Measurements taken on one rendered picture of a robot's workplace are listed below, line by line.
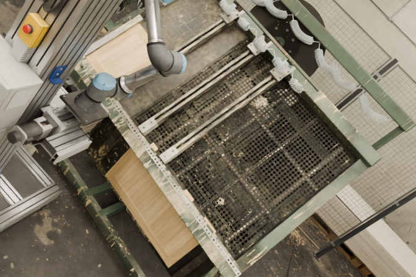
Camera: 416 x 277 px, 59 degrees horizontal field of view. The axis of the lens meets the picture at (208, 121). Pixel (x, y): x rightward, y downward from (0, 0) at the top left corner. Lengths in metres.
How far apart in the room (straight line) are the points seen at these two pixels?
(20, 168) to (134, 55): 1.14
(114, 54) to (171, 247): 1.53
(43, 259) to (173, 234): 0.89
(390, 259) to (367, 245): 0.38
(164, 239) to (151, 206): 0.27
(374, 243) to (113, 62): 4.82
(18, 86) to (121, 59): 1.23
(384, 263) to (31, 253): 5.10
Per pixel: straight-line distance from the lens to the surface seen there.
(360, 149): 2.70
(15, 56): 1.93
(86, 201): 3.05
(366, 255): 6.43
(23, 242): 2.85
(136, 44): 2.92
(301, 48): 3.21
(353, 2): 7.33
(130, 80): 2.14
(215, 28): 2.91
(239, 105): 2.61
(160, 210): 2.89
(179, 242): 2.88
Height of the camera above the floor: 2.32
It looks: 24 degrees down
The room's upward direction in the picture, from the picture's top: 45 degrees clockwise
